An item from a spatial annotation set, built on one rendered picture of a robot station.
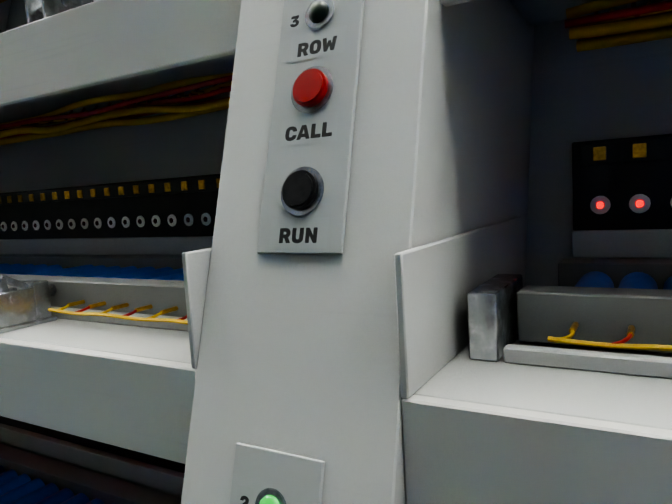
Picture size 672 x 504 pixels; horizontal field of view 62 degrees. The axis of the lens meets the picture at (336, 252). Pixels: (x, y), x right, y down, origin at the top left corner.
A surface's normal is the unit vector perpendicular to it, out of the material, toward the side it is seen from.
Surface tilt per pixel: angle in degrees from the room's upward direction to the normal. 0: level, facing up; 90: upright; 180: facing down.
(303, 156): 90
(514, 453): 107
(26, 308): 90
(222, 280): 90
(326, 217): 90
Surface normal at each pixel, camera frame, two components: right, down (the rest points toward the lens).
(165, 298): -0.50, 0.12
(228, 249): -0.49, -0.17
